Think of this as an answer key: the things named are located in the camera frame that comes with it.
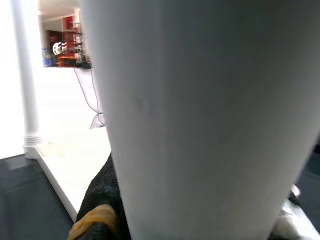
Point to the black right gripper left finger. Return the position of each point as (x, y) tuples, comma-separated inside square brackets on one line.
[(105, 185)]

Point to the yellow rubber band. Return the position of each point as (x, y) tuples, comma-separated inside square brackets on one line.
[(100, 212)]

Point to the red shelving unit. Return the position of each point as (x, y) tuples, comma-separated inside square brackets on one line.
[(67, 22)]

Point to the black tablecloth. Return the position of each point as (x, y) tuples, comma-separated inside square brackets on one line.
[(30, 200)]

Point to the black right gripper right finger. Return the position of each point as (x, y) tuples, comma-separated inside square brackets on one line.
[(296, 205)]

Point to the white electric guitar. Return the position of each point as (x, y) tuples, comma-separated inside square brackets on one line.
[(57, 48)]

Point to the white plastic table top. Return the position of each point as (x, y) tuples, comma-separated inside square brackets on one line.
[(70, 162)]

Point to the white plastic table leg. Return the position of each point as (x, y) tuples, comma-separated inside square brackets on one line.
[(26, 75), (200, 100)]

